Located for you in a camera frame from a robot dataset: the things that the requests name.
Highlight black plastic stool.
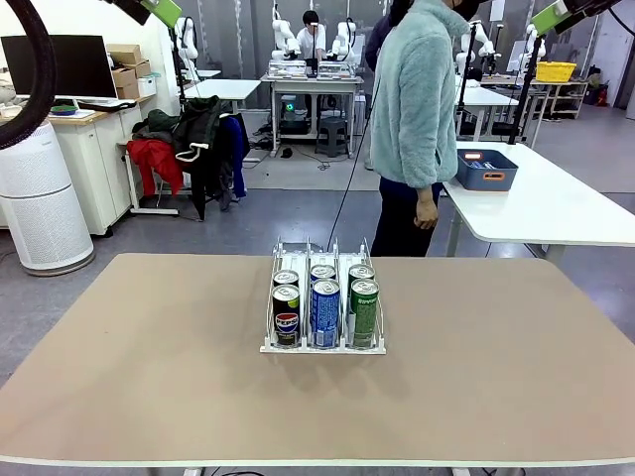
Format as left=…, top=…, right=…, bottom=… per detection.
left=315, top=116, right=351, bottom=159

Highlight blue bin with orange handles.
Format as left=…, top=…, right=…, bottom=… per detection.
left=455, top=148, right=520, bottom=192

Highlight blue jacket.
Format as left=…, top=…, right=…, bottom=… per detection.
left=219, top=113, right=252, bottom=199

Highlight seated background person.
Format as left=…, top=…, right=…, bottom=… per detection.
left=296, top=9, right=328, bottom=63

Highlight black face mask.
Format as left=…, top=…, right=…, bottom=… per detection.
left=451, top=0, right=483, bottom=22

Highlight white air purifier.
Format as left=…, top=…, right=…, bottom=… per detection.
left=0, top=120, right=95, bottom=278

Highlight black computer monitor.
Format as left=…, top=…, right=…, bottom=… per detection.
left=0, top=35, right=119, bottom=100

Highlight wooden shelf table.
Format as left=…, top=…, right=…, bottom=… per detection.
left=528, top=78, right=590, bottom=120

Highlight rear left silver can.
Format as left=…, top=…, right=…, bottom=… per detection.
left=272, top=269, right=301, bottom=290

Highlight white cabinet with wooden top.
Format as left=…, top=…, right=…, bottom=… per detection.
left=48, top=96, right=146, bottom=237

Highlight black Pepsi can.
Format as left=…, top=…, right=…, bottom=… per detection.
left=272, top=284, right=302, bottom=347

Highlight person in teal fleece jacket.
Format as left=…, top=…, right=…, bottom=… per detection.
left=364, top=0, right=490, bottom=258

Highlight black tripod stand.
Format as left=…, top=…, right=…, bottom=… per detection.
left=506, top=27, right=543, bottom=146
left=454, top=22, right=478, bottom=145

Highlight clear tray stack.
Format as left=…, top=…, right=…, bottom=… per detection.
left=318, top=60, right=354, bottom=78
left=268, top=59, right=309, bottom=78

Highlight white wire can dispenser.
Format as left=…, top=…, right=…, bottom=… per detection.
left=259, top=236, right=389, bottom=356

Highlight black keyboard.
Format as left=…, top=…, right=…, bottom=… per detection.
left=77, top=98, right=138, bottom=112

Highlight dark green cloth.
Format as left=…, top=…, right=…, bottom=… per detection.
left=132, top=108, right=183, bottom=143

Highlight person's right forearm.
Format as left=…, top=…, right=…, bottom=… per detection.
left=406, top=118, right=450, bottom=190

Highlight small white side table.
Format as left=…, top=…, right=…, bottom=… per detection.
left=116, top=140, right=181, bottom=218

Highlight large white table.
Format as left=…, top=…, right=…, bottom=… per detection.
left=443, top=141, right=635, bottom=264

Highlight person's right hand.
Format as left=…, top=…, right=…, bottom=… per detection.
left=414, top=185, right=441, bottom=231

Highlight black jacket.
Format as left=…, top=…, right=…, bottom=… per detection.
left=171, top=95, right=224, bottom=223

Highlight background person in dark clothes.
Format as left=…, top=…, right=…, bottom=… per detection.
left=364, top=13, right=394, bottom=70

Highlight grey workstation table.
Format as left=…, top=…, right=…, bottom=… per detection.
left=260, top=72, right=364, bottom=159

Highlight white background desk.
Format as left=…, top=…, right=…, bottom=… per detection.
left=453, top=73, right=521, bottom=143
left=179, top=77, right=263, bottom=118

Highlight black computer tower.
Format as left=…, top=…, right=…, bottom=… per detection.
left=279, top=93, right=308, bottom=136

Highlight yellow plastic crate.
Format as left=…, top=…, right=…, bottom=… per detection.
left=536, top=60, right=578, bottom=82

